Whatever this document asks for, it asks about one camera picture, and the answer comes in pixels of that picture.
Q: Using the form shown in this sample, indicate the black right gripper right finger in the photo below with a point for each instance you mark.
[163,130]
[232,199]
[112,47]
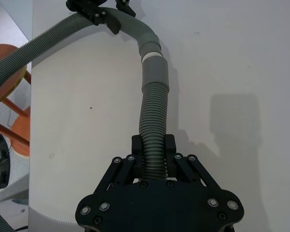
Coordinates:
[170,154]

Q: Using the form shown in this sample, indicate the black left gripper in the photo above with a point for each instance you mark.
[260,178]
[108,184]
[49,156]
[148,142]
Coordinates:
[82,2]

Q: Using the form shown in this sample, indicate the white plastic base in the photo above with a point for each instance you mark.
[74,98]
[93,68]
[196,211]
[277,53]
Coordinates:
[9,210]

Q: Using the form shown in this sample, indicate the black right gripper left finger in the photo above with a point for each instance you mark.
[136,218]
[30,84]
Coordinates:
[138,154]

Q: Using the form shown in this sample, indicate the brown wooden stool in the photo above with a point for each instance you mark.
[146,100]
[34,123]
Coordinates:
[2,52]

